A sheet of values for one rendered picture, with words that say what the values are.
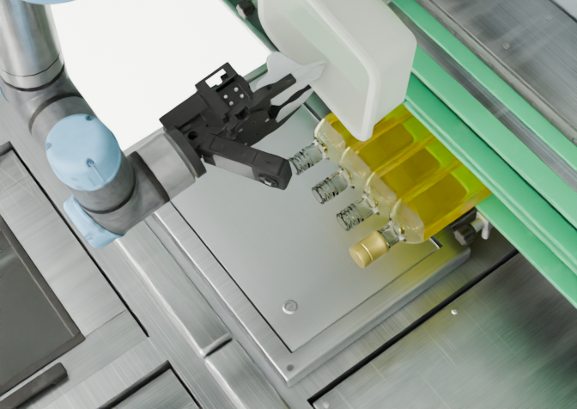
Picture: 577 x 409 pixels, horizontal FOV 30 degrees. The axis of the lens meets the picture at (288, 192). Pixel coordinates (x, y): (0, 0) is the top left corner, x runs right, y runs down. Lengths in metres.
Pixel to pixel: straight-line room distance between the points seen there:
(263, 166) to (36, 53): 0.30
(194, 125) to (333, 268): 0.38
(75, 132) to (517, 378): 0.73
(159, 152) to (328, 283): 0.41
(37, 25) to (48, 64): 0.07
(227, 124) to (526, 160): 0.38
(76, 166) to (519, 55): 0.62
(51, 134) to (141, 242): 0.50
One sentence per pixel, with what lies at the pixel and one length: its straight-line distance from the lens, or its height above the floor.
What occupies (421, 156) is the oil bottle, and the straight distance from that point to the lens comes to 1.52.
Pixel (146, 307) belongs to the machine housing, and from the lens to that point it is 1.64.
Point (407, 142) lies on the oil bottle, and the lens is 1.54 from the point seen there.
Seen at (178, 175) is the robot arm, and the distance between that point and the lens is 1.30.
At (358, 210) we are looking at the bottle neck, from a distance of 1.49.
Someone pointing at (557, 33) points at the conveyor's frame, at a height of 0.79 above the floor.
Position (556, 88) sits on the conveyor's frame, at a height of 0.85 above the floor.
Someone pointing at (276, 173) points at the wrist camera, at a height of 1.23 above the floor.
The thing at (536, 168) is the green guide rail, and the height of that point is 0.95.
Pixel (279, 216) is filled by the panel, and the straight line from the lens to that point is 1.66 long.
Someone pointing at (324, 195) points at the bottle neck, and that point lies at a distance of 1.51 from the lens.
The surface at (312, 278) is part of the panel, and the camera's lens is 1.60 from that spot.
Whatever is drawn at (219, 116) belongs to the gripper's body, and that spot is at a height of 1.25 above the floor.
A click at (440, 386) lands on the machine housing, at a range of 1.57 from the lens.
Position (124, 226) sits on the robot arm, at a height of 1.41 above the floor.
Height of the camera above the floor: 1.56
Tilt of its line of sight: 15 degrees down
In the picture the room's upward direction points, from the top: 123 degrees counter-clockwise
